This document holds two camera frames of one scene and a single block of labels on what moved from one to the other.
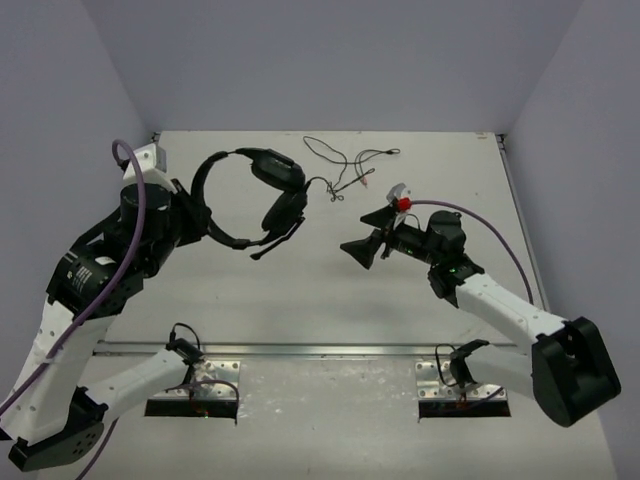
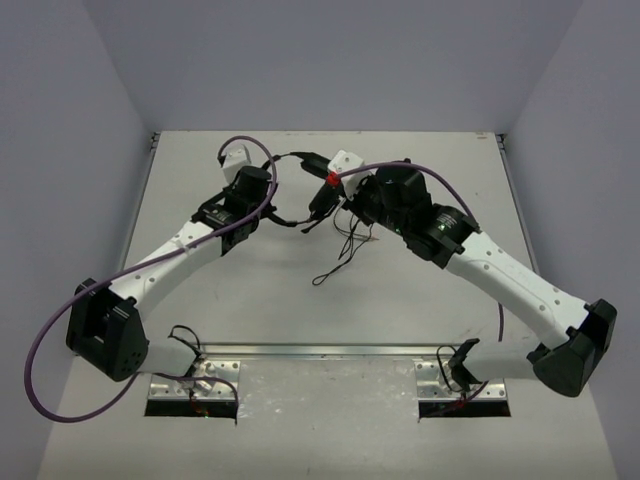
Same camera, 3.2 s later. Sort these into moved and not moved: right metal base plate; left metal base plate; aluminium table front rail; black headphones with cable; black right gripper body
Moved: black headphones with cable; black right gripper body
Not moved: aluminium table front rail; right metal base plate; left metal base plate
